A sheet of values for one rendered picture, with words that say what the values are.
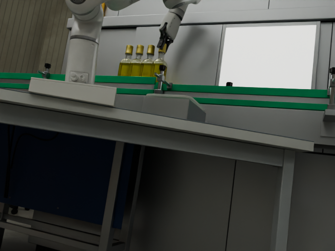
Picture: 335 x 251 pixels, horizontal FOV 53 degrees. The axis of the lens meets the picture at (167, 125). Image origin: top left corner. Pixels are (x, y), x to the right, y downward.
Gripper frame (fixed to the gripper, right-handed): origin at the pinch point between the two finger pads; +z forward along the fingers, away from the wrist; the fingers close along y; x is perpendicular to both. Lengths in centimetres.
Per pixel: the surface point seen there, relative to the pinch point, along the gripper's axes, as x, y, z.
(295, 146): 72, 18, 26
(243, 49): 33.3, -13.0, -12.2
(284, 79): 56, -13, -3
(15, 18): -321, -164, -32
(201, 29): 9.6, -12.1, -16.9
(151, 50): -4.1, 1.5, 3.7
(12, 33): -315, -164, -12
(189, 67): 11.6, -12.1, 3.5
